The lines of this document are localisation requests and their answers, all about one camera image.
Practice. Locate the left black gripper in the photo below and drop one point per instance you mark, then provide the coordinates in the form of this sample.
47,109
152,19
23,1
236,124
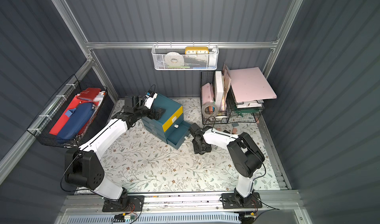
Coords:
156,113

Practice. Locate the clear packing tape roll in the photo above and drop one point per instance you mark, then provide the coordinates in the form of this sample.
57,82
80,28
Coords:
209,109

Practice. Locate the teal bottom drawer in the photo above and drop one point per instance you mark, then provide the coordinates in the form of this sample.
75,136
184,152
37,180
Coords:
177,138

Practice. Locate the yellow clock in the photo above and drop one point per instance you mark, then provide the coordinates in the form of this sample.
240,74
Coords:
197,50

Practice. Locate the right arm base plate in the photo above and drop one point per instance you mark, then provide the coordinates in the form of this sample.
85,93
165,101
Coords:
236,201

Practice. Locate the white design book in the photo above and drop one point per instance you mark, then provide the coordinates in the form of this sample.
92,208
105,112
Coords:
219,90

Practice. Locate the white tape roll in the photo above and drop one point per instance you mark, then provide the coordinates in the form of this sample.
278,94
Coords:
174,59

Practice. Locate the white wire wall basket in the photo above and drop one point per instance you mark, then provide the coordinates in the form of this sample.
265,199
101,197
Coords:
192,62

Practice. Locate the black wire side basket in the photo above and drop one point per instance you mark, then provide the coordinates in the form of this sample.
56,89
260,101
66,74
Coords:
41,129

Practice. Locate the teal drawer cabinet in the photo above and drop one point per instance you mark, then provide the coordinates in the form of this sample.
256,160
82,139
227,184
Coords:
155,126

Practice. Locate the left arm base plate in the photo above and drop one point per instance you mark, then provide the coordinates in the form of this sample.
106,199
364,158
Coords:
132,203

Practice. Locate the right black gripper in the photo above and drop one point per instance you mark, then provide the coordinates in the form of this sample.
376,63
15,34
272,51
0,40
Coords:
200,147

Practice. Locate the black wire desk organizer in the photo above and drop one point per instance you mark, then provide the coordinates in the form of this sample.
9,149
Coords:
234,114

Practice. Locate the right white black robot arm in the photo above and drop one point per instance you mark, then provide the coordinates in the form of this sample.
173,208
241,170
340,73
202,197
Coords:
246,156

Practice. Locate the pink pouch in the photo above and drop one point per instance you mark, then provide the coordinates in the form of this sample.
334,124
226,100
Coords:
207,94

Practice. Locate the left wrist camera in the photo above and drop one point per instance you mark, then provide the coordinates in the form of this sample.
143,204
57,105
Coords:
149,98

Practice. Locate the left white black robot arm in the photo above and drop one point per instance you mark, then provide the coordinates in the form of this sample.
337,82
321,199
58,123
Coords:
83,166

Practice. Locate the blue zip pouch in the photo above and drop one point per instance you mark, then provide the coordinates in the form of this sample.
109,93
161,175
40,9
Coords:
77,120

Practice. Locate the yellow top drawer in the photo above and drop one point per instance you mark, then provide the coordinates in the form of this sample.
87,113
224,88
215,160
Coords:
172,114

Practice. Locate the red folder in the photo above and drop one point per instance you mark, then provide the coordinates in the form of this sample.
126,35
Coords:
94,95

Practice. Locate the pink foam board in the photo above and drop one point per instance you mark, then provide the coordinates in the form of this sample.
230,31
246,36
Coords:
250,84

